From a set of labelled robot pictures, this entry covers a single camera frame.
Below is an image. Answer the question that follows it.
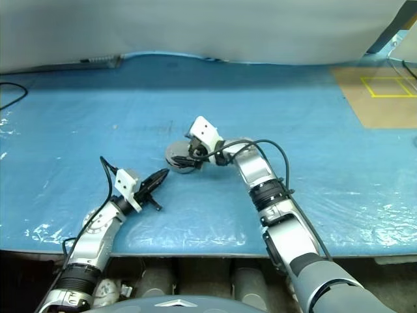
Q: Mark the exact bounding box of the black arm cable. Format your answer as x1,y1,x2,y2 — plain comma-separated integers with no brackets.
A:
195,139,334,261
61,156,120,261

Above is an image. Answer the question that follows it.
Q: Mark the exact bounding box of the yellow tape outline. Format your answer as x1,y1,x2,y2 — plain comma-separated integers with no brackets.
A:
360,76,417,98

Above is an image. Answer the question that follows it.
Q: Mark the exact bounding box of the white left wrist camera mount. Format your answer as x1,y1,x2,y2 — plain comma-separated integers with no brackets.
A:
113,168,143,213

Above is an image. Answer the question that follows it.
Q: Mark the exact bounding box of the thin black cable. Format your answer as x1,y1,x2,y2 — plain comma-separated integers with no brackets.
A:
401,59,417,82

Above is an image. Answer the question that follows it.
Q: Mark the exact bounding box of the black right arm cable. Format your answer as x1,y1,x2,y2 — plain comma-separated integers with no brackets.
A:
195,139,334,261

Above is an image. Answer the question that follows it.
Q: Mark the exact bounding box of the white backdrop sheet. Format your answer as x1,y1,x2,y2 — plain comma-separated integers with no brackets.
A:
0,0,417,75

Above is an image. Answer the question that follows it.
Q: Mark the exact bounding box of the grey power strip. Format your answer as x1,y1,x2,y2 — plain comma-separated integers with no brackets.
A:
79,55,123,69

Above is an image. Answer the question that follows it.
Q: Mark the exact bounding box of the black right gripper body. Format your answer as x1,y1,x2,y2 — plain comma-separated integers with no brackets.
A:
187,133,215,164

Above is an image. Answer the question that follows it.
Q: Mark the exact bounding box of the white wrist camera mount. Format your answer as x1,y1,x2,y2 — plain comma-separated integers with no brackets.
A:
113,168,143,213
190,115,220,157

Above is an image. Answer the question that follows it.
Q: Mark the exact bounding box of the grey rounded cylinder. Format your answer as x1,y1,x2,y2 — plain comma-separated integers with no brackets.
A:
139,257,177,298
230,259,270,301

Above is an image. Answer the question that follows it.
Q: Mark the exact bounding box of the white rounded object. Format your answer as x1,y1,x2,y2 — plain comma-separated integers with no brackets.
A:
93,278,132,308

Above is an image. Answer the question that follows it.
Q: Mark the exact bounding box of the silver motor housing with windings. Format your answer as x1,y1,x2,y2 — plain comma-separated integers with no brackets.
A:
165,156,205,175

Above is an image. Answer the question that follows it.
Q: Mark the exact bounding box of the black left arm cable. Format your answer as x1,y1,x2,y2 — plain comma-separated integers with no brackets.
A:
61,156,120,261

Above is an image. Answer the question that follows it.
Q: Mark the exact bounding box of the black loose cable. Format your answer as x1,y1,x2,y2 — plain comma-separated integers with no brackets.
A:
0,82,29,110

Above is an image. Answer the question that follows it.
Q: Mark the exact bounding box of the grey round metal disc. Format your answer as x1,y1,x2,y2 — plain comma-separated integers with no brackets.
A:
165,140,194,164

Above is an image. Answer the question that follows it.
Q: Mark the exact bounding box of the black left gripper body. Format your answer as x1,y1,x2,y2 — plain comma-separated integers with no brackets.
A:
133,183,163,211

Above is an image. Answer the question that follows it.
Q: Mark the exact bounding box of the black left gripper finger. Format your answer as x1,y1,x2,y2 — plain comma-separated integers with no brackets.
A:
144,170,170,196
141,169,169,191

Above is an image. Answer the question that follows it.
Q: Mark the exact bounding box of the blue table mat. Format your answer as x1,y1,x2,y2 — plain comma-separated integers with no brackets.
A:
0,50,417,258

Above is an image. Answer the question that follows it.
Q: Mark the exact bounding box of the grey metal frame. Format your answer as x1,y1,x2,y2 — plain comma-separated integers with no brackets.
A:
365,0,417,55

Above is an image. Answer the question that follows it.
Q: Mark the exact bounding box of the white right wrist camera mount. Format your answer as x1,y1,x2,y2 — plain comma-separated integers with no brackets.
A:
190,115,220,157

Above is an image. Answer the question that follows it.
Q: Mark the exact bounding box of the clear plastic film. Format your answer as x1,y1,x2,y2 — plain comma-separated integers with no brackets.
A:
0,117,417,250

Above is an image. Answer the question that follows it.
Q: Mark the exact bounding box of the brown cardboard sheet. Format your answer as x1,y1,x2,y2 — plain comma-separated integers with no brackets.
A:
332,67,417,128

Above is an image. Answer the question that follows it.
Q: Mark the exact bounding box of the grey robot torso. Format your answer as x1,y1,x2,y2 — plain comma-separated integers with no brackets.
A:
110,295,296,313

